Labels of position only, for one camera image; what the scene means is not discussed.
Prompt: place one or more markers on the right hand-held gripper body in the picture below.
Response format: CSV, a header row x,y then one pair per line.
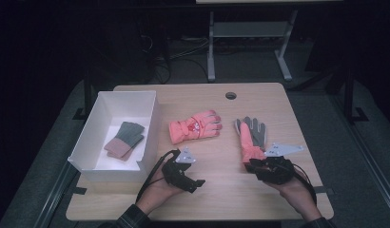
x,y
277,171

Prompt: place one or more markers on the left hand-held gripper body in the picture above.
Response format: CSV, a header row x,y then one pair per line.
x,y
175,175

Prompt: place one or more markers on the pink glove with grey palm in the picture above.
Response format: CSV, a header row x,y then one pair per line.
x,y
250,142

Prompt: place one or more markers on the white box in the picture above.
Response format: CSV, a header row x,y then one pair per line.
x,y
126,104

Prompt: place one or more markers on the person's left hand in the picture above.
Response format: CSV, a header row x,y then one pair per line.
x,y
158,194

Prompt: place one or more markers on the person's right hand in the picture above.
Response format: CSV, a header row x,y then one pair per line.
x,y
299,196

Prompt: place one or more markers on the pink printed ski glove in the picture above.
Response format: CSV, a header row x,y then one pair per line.
x,y
191,128

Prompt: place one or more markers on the black tape strip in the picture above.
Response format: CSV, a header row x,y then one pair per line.
x,y
326,190
79,190

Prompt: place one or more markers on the black metal stand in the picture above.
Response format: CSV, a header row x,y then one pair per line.
x,y
87,95
349,95

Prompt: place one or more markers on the grey metal stand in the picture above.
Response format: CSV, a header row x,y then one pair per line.
x,y
250,29

